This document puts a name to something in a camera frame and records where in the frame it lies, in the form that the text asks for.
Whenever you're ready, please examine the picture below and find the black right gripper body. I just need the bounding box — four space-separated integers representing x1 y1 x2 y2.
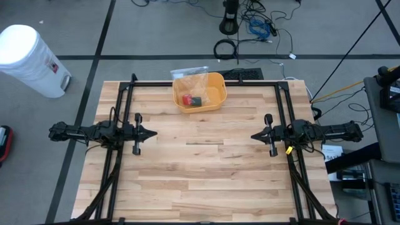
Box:
264 113 290 158

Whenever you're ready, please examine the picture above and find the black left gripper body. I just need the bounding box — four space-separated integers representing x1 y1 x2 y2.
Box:
131 112 148 156

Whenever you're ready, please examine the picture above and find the clear plastic bag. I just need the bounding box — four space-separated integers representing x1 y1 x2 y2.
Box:
170 66 211 108

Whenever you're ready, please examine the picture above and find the yellow plastic bin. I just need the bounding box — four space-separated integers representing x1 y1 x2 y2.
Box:
171 72 228 114

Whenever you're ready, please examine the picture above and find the black keyboard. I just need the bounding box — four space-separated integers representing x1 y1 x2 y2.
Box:
207 67 265 81

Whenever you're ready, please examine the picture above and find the white paper sheet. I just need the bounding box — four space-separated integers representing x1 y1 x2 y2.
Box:
321 144 344 183

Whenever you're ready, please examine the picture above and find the gray desk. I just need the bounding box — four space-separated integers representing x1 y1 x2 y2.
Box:
363 76 400 225

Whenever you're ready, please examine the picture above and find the black floor stand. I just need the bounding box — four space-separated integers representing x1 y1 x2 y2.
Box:
218 0 240 65

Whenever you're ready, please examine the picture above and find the thin black pole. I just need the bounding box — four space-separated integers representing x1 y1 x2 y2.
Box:
311 0 393 103

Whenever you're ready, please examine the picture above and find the white trash can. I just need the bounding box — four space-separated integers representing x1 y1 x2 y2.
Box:
0 24 73 99

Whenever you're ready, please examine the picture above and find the red and black device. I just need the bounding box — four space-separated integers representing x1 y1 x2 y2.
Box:
0 124 14 164

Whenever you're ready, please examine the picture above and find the black aluminium table frame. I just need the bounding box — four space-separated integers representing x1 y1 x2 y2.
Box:
74 73 340 225

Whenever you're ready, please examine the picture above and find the yellow cable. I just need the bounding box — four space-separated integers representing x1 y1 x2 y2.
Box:
311 65 400 104

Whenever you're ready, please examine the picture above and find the black cable coil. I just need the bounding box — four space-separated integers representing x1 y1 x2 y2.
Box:
213 38 238 61

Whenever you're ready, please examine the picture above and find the blue cable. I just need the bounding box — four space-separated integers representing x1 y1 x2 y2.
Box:
248 19 271 40

